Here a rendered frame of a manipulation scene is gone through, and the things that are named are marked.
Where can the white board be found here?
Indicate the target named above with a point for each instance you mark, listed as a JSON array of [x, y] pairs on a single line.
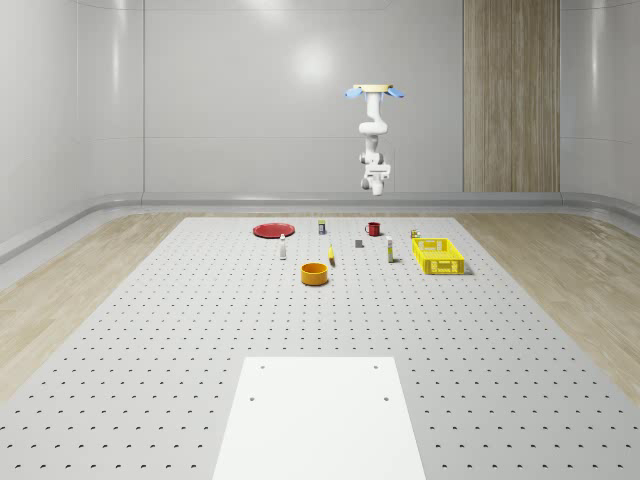
[[320, 425]]

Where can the yellow carton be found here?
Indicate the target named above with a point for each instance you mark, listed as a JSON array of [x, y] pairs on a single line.
[[390, 250]]

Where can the flat-sided can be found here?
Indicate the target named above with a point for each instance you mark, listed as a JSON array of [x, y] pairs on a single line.
[[322, 228]]

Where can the small white bottle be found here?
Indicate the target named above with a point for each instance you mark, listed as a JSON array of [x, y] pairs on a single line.
[[283, 250]]

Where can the red plate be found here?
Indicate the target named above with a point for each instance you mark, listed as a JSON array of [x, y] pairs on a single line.
[[274, 230]]

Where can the yellow basket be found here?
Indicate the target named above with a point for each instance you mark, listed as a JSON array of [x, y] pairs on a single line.
[[452, 268]]

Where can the banana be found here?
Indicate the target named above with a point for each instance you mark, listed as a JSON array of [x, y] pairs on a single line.
[[331, 256]]

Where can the yellow bowl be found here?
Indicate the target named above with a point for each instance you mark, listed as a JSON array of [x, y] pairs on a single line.
[[314, 279]]

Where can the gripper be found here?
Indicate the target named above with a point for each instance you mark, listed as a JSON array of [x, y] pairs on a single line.
[[378, 172]]

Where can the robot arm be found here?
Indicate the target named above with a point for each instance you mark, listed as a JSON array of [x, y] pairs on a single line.
[[372, 128]]

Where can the red mug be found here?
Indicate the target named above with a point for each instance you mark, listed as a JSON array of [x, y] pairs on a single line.
[[374, 230]]

